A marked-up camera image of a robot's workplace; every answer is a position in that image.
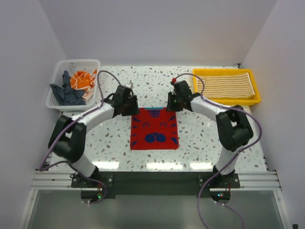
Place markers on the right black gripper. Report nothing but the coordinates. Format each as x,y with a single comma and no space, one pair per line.
170,108

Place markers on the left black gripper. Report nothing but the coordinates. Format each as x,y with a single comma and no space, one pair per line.
134,109

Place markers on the red patterned towel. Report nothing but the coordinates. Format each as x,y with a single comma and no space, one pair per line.
154,129

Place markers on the yellow striped Doraemon towel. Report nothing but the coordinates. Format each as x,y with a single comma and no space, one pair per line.
228,86

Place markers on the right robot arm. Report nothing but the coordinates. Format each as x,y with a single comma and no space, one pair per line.
234,129

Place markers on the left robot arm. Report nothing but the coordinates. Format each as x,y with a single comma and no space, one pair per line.
69,135

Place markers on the orange white patterned cloth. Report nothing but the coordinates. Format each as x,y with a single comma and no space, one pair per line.
84,81

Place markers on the dark grey towel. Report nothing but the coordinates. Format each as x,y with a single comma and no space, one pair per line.
65,94

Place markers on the white plastic laundry basket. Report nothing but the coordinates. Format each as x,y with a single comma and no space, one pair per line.
72,66

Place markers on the yellow plastic tray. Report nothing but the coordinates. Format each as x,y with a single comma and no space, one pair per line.
199,85

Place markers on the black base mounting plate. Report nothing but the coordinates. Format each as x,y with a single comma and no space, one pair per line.
112,184

